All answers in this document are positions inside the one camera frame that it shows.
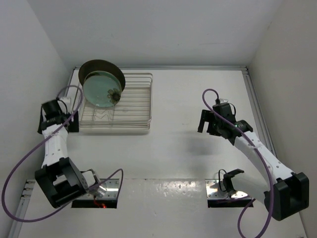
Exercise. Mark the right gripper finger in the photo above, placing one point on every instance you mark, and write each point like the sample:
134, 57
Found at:
211, 129
205, 117

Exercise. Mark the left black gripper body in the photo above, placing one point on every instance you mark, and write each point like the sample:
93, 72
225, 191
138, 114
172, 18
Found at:
63, 113

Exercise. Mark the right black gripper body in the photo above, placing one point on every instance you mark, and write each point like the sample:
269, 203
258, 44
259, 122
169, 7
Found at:
217, 122

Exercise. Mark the green floral plate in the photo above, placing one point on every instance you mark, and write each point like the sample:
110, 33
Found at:
102, 89

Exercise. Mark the dark brown plate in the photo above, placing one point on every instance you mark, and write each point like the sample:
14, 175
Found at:
101, 65

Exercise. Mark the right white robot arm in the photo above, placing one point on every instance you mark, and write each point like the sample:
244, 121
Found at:
282, 191

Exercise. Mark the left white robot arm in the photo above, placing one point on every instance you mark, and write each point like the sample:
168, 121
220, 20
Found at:
60, 180

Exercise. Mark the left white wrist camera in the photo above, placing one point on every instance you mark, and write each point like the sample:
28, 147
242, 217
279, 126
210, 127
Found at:
66, 100

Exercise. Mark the wire dish rack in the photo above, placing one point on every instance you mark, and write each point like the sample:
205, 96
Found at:
132, 114

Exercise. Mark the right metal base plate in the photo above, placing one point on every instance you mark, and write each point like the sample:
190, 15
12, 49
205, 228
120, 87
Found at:
215, 191

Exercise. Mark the metal base plate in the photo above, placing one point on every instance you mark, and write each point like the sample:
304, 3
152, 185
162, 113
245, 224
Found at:
107, 190
215, 191

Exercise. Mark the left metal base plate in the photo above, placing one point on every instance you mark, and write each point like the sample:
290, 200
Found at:
107, 190

